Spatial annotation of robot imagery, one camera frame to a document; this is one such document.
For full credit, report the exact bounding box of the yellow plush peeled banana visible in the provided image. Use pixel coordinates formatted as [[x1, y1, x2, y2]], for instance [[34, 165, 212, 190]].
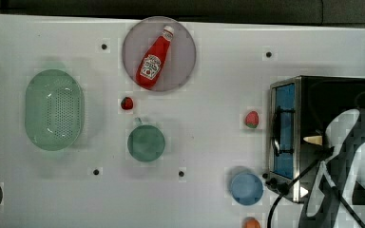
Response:
[[303, 136, 323, 145]]

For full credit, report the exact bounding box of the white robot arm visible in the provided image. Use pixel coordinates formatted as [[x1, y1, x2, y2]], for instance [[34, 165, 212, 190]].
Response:
[[298, 109, 365, 228]]

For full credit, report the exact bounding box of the black silver toaster oven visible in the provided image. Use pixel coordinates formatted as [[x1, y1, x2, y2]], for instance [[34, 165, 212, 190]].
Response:
[[267, 75, 365, 203]]

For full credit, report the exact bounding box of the green metal cup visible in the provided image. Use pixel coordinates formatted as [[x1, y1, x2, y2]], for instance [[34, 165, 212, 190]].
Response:
[[127, 118, 165, 162]]

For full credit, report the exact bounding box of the dark red plush strawberry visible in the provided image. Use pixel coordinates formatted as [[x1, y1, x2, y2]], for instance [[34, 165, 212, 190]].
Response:
[[121, 97, 134, 110]]

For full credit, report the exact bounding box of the red plush ketchup bottle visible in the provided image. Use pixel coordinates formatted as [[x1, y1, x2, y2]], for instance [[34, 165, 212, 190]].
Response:
[[135, 26, 174, 89]]

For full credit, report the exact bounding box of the grey round plate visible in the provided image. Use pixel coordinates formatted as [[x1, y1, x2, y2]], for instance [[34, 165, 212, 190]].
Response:
[[122, 16, 196, 91]]

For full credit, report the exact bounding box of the pink plush strawberry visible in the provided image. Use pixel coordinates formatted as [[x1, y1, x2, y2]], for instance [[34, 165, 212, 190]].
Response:
[[245, 111, 259, 129]]

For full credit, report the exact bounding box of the blue plastic cup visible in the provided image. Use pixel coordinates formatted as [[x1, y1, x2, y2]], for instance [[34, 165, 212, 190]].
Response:
[[230, 172, 263, 206]]

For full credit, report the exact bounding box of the orange plush fruit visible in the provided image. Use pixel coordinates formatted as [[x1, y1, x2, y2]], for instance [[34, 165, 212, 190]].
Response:
[[243, 218, 261, 228]]

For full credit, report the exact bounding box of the green plastic colander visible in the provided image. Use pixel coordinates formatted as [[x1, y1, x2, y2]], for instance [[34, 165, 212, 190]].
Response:
[[25, 68, 85, 151]]

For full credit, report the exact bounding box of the black cable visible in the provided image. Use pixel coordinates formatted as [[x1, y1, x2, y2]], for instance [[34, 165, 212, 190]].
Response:
[[266, 151, 331, 228]]

